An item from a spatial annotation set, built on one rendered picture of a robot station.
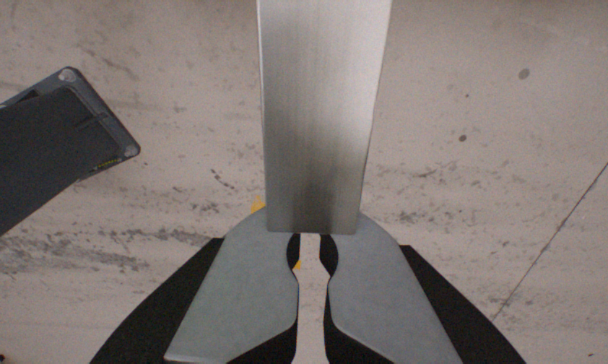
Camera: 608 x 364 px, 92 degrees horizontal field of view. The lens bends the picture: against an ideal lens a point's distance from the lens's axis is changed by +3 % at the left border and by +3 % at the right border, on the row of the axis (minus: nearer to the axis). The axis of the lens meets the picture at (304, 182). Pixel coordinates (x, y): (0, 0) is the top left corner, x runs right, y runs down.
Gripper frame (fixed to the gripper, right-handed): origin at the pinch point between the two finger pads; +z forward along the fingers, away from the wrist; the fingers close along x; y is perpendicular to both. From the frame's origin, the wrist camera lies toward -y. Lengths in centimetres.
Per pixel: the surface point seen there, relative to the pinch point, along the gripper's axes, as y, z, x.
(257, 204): 58, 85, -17
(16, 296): 121, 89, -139
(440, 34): -5, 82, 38
